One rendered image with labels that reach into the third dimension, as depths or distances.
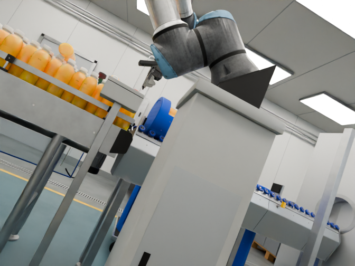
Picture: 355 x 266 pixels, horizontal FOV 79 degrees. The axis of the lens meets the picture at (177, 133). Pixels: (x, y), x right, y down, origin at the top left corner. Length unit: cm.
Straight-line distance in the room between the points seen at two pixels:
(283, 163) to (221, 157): 550
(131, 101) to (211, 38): 51
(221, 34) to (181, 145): 44
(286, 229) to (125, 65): 437
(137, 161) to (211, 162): 78
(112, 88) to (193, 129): 60
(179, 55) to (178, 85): 437
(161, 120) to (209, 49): 65
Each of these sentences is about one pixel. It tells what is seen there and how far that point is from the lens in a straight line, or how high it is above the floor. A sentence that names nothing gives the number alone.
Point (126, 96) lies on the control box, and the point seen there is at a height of 104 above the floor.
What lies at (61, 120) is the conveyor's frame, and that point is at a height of 80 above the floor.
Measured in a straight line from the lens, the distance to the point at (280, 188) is 212.
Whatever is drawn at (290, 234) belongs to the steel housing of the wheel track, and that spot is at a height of 73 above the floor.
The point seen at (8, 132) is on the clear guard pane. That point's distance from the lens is 179.
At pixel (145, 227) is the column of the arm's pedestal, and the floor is 64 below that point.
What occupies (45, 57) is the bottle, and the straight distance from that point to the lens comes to 133.
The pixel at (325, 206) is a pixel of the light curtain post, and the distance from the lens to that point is 205.
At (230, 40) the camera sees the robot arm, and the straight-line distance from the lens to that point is 86.
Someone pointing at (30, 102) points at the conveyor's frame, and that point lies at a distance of 125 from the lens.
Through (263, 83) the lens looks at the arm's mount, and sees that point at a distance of 81.
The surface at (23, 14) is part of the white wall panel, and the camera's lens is 609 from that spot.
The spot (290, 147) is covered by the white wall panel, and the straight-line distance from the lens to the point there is 627.
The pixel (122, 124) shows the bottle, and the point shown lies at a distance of 126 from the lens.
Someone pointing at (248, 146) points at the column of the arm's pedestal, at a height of 98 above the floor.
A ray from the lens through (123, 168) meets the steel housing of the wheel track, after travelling 138.
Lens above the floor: 82
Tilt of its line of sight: 9 degrees up
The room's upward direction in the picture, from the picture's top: 25 degrees clockwise
